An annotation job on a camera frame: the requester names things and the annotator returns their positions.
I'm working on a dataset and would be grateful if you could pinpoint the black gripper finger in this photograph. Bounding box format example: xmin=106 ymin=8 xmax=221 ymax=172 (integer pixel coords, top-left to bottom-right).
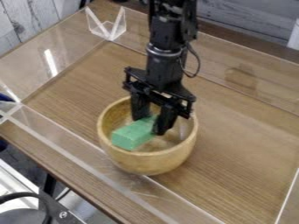
xmin=154 ymin=105 xmax=178 ymax=136
xmin=131 ymin=91 xmax=151 ymax=121

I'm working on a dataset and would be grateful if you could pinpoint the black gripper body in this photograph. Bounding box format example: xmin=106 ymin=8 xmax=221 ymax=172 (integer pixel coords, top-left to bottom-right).
xmin=123 ymin=45 xmax=197 ymax=118

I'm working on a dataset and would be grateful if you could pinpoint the green rectangular block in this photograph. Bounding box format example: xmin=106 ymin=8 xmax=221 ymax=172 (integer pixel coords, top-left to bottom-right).
xmin=111 ymin=115 xmax=157 ymax=151

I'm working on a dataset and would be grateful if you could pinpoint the brown wooden bowl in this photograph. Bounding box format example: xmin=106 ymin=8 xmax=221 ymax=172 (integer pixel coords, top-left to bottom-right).
xmin=98 ymin=96 xmax=199 ymax=176

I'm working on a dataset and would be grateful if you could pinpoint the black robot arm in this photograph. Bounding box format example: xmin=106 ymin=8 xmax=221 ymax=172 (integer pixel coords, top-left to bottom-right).
xmin=123 ymin=0 xmax=198 ymax=136

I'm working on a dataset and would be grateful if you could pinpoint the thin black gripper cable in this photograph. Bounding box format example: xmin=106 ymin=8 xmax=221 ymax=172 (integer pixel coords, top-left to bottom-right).
xmin=179 ymin=43 xmax=202 ymax=79

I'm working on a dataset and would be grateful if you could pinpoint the clear acrylic corner bracket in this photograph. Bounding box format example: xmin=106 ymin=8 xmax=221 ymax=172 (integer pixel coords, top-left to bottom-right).
xmin=86 ymin=7 xmax=127 ymax=41

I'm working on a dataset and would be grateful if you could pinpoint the clear acrylic front wall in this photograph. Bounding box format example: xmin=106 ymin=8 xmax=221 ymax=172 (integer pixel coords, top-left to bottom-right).
xmin=0 ymin=101 xmax=225 ymax=224

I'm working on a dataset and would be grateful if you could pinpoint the black metal mount plate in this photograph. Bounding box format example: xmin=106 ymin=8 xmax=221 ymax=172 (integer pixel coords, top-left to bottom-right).
xmin=38 ymin=192 xmax=87 ymax=224

